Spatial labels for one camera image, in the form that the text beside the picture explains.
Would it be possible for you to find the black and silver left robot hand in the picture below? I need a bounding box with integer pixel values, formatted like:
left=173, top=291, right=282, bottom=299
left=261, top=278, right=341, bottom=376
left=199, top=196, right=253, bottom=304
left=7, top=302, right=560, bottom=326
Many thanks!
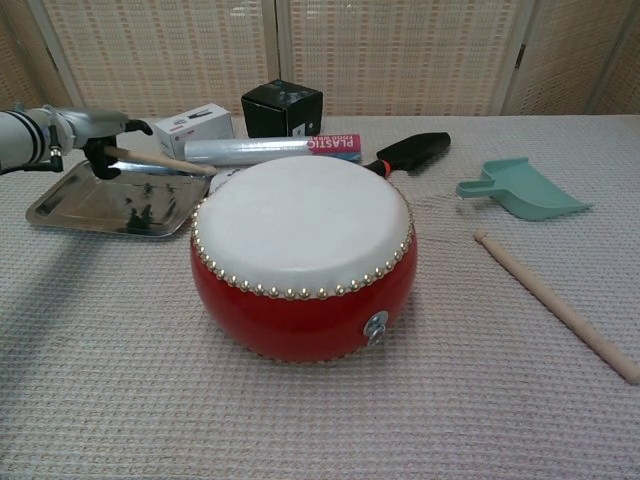
left=59, top=107, right=155, bottom=181

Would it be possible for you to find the wooden drumstick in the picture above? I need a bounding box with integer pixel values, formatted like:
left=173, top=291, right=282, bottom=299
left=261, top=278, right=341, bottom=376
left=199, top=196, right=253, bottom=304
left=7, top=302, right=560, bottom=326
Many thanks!
left=103, top=146, right=219, bottom=177
left=473, top=230, right=640, bottom=386

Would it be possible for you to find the silver metal tray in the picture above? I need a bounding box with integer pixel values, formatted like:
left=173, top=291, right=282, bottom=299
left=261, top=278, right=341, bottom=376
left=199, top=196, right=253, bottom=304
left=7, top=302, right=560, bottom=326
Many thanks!
left=25, top=156, right=219, bottom=239

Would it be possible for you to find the red drum with white skin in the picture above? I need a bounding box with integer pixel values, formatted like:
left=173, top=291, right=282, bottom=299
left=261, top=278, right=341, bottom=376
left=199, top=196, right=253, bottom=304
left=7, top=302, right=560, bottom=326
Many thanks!
left=189, top=156, right=417, bottom=364

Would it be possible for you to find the white product box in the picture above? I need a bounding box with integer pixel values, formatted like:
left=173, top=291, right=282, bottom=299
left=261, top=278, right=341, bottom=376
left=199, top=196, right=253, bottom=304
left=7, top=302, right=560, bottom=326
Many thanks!
left=153, top=102, right=235, bottom=162

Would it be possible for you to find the plastic food wrap roll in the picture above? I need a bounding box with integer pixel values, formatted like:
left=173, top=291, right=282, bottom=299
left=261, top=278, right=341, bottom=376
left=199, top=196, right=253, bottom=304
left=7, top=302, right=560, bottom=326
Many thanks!
left=183, top=133, right=365, bottom=168

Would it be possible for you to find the black cube box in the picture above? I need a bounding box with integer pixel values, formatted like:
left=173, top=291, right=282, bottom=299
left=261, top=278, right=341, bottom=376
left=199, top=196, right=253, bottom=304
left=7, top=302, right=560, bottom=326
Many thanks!
left=241, top=78, right=324, bottom=140

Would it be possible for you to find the woven folding screen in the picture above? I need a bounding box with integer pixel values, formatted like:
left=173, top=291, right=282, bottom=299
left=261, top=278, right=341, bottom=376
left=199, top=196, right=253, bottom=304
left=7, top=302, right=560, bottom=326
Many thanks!
left=0, top=0, right=640, bottom=126

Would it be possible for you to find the black garden trowel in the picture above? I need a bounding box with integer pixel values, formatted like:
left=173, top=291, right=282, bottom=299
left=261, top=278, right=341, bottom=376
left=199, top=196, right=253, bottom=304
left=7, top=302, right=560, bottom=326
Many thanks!
left=367, top=131, right=452, bottom=181

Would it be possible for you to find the beige woven tablecloth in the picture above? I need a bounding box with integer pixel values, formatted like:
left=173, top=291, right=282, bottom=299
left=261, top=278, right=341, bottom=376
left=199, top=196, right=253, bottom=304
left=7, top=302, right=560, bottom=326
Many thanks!
left=0, top=115, right=640, bottom=480

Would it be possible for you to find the teal plastic dustpan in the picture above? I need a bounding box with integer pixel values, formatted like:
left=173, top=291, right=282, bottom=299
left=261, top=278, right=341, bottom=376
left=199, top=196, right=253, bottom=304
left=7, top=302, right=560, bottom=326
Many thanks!
left=455, top=157, right=595, bottom=223

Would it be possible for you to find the black arm cable with plug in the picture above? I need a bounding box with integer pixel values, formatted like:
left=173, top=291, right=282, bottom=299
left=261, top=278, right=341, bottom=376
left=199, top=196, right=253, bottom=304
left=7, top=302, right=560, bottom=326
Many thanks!
left=22, top=119, right=66, bottom=174

